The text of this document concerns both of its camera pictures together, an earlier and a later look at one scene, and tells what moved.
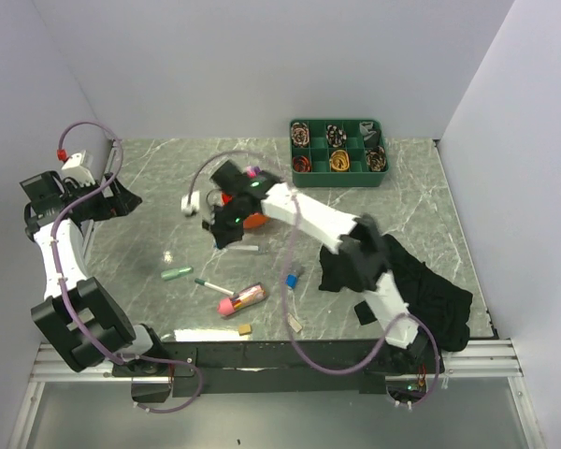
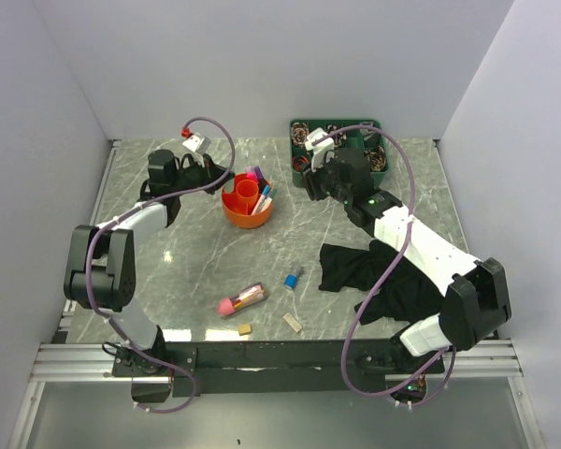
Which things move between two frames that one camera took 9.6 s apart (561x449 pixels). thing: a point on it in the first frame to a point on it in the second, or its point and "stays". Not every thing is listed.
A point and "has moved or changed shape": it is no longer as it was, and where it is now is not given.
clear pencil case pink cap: x=242 y=299 stays
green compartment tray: x=338 y=152 stays
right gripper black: x=223 y=234 to x=311 y=179
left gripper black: x=121 y=204 to x=209 y=170
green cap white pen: x=213 y=286 has moved or changed shape
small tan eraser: x=244 y=329 stays
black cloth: x=439 y=309 stays
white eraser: x=291 y=320 stays
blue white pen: x=243 y=247 has moved or changed shape
